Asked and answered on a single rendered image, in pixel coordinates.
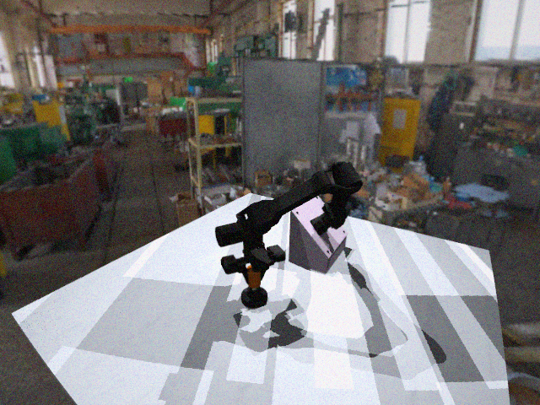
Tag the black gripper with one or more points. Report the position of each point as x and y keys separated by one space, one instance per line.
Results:
x=231 y=265

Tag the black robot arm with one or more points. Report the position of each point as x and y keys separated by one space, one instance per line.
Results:
x=263 y=215

